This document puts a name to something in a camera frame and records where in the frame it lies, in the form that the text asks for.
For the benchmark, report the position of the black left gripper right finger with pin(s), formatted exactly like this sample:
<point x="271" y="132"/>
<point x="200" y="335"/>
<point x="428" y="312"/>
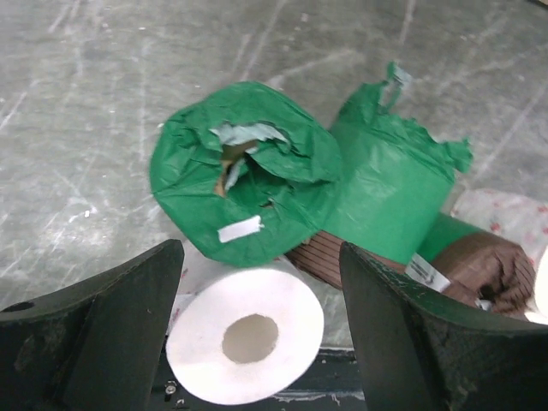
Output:
<point x="420" y="350"/>

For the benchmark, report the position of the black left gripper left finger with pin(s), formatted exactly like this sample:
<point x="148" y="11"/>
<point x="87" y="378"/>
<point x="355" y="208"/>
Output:
<point x="94" y="345"/>

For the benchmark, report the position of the brown green paper roll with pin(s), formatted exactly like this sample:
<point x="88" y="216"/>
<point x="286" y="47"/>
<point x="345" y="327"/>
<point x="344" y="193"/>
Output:
<point x="484" y="270"/>

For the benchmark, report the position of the white paper roll front right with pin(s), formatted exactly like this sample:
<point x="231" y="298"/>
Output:
<point x="537" y="306"/>

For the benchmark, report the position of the white paper roll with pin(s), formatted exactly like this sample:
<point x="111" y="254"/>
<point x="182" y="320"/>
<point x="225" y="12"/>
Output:
<point x="515" y="217"/>
<point x="537" y="306"/>
<point x="237" y="335"/>

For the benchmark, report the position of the white paper roll front left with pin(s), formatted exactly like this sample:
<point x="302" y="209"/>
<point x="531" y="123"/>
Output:
<point x="237" y="335"/>

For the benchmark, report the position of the white paper roll back right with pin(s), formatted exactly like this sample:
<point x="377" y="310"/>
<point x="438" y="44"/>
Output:
<point x="515" y="217"/>

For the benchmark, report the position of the green brown wrapped roll torn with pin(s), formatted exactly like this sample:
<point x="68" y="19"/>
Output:
<point x="395" y="179"/>

